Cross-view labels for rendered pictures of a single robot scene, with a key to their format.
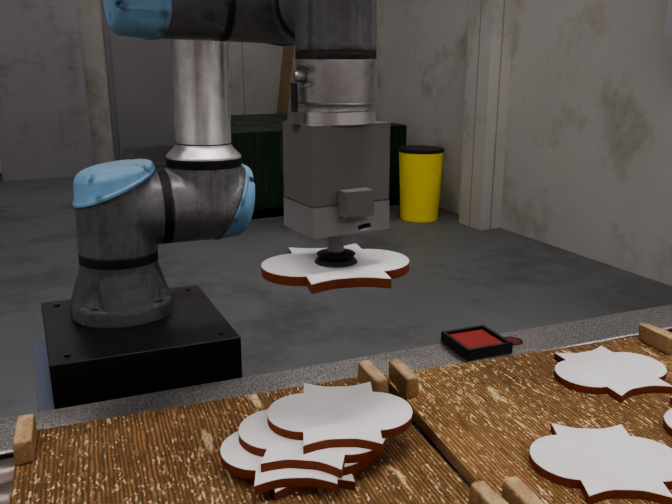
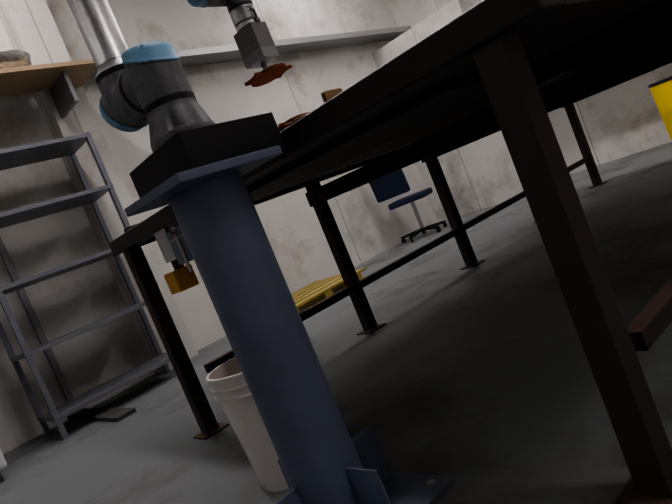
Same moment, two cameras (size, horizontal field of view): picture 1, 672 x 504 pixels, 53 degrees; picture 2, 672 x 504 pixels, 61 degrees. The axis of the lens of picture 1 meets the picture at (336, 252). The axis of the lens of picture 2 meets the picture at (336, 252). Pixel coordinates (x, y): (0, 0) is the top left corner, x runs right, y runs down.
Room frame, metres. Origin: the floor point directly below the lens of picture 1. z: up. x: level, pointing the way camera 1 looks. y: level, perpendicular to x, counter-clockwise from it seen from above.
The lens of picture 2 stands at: (1.18, 1.64, 0.70)
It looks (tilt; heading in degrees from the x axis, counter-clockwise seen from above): 4 degrees down; 252
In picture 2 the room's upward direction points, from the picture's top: 22 degrees counter-clockwise
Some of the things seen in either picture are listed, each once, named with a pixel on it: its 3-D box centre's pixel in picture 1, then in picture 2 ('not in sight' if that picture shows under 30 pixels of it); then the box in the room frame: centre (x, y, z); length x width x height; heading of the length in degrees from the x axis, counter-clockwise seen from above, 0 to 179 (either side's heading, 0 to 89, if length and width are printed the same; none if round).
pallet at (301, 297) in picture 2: not in sight; (302, 301); (0.12, -3.16, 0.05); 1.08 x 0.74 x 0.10; 25
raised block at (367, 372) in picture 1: (372, 379); not in sight; (0.76, -0.04, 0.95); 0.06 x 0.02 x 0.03; 20
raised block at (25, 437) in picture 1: (25, 438); (332, 95); (0.62, 0.32, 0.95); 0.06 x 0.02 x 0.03; 20
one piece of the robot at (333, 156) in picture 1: (339, 170); (258, 42); (0.64, 0.00, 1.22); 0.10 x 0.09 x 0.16; 29
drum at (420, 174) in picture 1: (420, 183); not in sight; (5.79, -0.73, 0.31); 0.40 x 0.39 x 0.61; 25
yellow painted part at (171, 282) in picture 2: not in sight; (172, 260); (1.08, -0.56, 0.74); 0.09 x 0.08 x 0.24; 112
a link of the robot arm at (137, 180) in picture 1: (120, 206); (155, 75); (1.00, 0.32, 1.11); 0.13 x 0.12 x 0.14; 117
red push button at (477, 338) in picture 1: (476, 342); not in sight; (0.93, -0.21, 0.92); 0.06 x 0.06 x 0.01; 22
